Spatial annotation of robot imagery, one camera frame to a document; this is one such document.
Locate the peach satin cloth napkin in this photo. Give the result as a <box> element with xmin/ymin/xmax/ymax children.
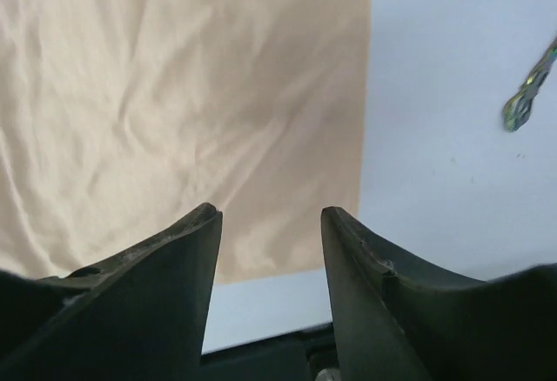
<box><xmin>1</xmin><ymin>0</ymin><xmax>371</xmax><ymax>283</ymax></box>

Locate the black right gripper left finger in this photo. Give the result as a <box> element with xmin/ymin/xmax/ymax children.
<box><xmin>1</xmin><ymin>203</ymin><xmax>223</xmax><ymax>380</ymax></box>

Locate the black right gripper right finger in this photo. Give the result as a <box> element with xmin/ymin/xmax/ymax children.
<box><xmin>321</xmin><ymin>207</ymin><xmax>556</xmax><ymax>380</ymax></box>

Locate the iridescent gold spoon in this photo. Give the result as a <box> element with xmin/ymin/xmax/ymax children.
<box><xmin>501</xmin><ymin>39</ymin><xmax>556</xmax><ymax>132</ymax></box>

